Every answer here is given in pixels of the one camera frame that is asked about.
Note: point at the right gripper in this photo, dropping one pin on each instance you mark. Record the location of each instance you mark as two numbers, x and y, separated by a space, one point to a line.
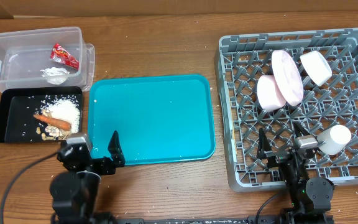
276 157

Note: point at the red snack wrapper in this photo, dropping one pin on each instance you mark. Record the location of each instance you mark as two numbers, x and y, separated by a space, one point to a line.
60 55

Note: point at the black plastic tray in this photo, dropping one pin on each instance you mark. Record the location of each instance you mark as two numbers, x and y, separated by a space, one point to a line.
18 106

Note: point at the orange carrot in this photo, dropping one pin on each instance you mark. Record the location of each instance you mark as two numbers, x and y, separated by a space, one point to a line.
61 124

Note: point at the white cup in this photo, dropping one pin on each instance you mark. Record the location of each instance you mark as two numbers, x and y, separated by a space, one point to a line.
335 139

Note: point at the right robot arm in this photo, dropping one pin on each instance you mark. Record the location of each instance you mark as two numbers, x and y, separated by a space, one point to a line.
310 197

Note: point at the light green bowl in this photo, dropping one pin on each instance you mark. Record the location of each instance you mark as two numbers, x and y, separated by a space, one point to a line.
317 67

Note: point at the pink round plate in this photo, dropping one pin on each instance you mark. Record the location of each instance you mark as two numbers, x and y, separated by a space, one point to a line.
287 77

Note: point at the teal serving tray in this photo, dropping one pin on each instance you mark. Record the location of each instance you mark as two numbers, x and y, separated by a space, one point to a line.
158 119

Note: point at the white rice pile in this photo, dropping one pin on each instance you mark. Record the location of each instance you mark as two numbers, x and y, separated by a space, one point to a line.
68 108

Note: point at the clear plastic bin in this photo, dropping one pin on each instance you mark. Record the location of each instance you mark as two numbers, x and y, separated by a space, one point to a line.
23 54

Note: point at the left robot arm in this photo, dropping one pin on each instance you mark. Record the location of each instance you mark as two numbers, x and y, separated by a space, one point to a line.
74 192

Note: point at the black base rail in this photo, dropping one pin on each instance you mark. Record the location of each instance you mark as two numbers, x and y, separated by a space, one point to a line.
247 220

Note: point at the grey dishwasher rack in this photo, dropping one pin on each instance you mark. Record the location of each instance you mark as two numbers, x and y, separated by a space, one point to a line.
242 59

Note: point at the peanut shells pile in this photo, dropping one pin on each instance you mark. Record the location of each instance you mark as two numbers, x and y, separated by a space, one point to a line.
48 132

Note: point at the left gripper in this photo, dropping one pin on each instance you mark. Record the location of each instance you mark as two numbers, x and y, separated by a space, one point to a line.
107 168

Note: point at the white tissue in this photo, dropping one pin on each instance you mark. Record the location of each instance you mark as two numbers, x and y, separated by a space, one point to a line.
55 76

